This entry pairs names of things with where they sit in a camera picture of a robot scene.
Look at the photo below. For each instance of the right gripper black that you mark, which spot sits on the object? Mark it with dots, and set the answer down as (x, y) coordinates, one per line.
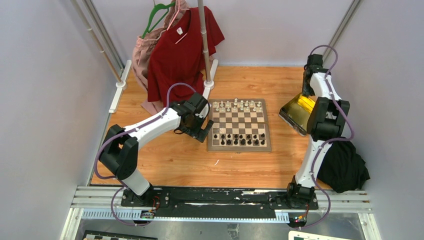
(306, 91)

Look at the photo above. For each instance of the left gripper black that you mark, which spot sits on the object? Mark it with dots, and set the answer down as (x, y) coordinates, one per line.
(199, 133)

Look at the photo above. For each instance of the gold metal tray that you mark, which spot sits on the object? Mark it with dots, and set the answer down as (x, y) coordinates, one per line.
(296, 113)

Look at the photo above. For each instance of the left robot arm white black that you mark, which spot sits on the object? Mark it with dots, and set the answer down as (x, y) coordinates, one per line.
(120, 149)

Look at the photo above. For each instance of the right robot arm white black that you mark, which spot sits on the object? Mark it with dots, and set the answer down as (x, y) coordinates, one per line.
(319, 113)

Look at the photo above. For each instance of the white chess piece row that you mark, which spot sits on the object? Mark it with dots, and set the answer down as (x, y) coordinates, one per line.
(238, 105)

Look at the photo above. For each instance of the wooden chess board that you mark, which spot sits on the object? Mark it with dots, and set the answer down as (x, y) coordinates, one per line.
(253, 125)

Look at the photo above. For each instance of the red t-shirt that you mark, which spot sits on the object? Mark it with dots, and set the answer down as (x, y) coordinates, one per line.
(176, 63)

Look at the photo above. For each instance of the pink garment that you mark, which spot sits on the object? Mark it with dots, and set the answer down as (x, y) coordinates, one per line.
(145, 45)

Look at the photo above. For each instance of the green clothes hanger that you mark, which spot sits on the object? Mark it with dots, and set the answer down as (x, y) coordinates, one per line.
(151, 25)

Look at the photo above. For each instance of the black cloth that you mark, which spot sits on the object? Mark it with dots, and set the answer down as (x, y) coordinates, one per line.
(342, 168)

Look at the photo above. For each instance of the black mounting rail base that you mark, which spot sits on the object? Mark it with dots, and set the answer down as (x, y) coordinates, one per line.
(215, 203)

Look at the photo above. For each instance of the white clothes rack frame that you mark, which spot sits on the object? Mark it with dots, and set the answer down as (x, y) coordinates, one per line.
(94, 26)

